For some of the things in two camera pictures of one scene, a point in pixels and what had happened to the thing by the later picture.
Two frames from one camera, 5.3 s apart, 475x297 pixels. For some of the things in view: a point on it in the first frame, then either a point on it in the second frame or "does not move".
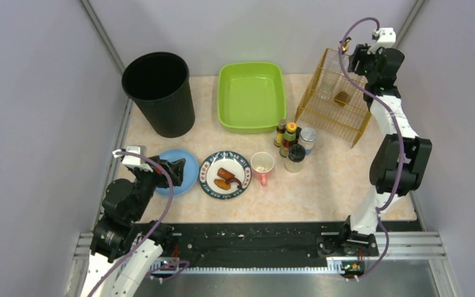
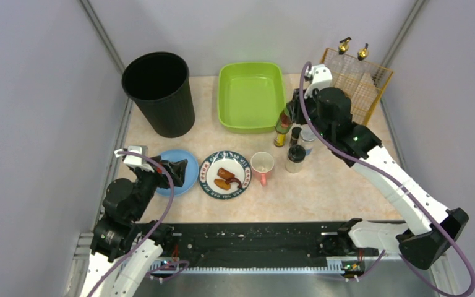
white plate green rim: (232, 162) does not move
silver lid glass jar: (306, 138) does not move
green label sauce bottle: (289, 138) to (284, 122)
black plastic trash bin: (159, 84) does not move
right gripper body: (360, 59) to (300, 104)
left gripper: (163, 171) does not move
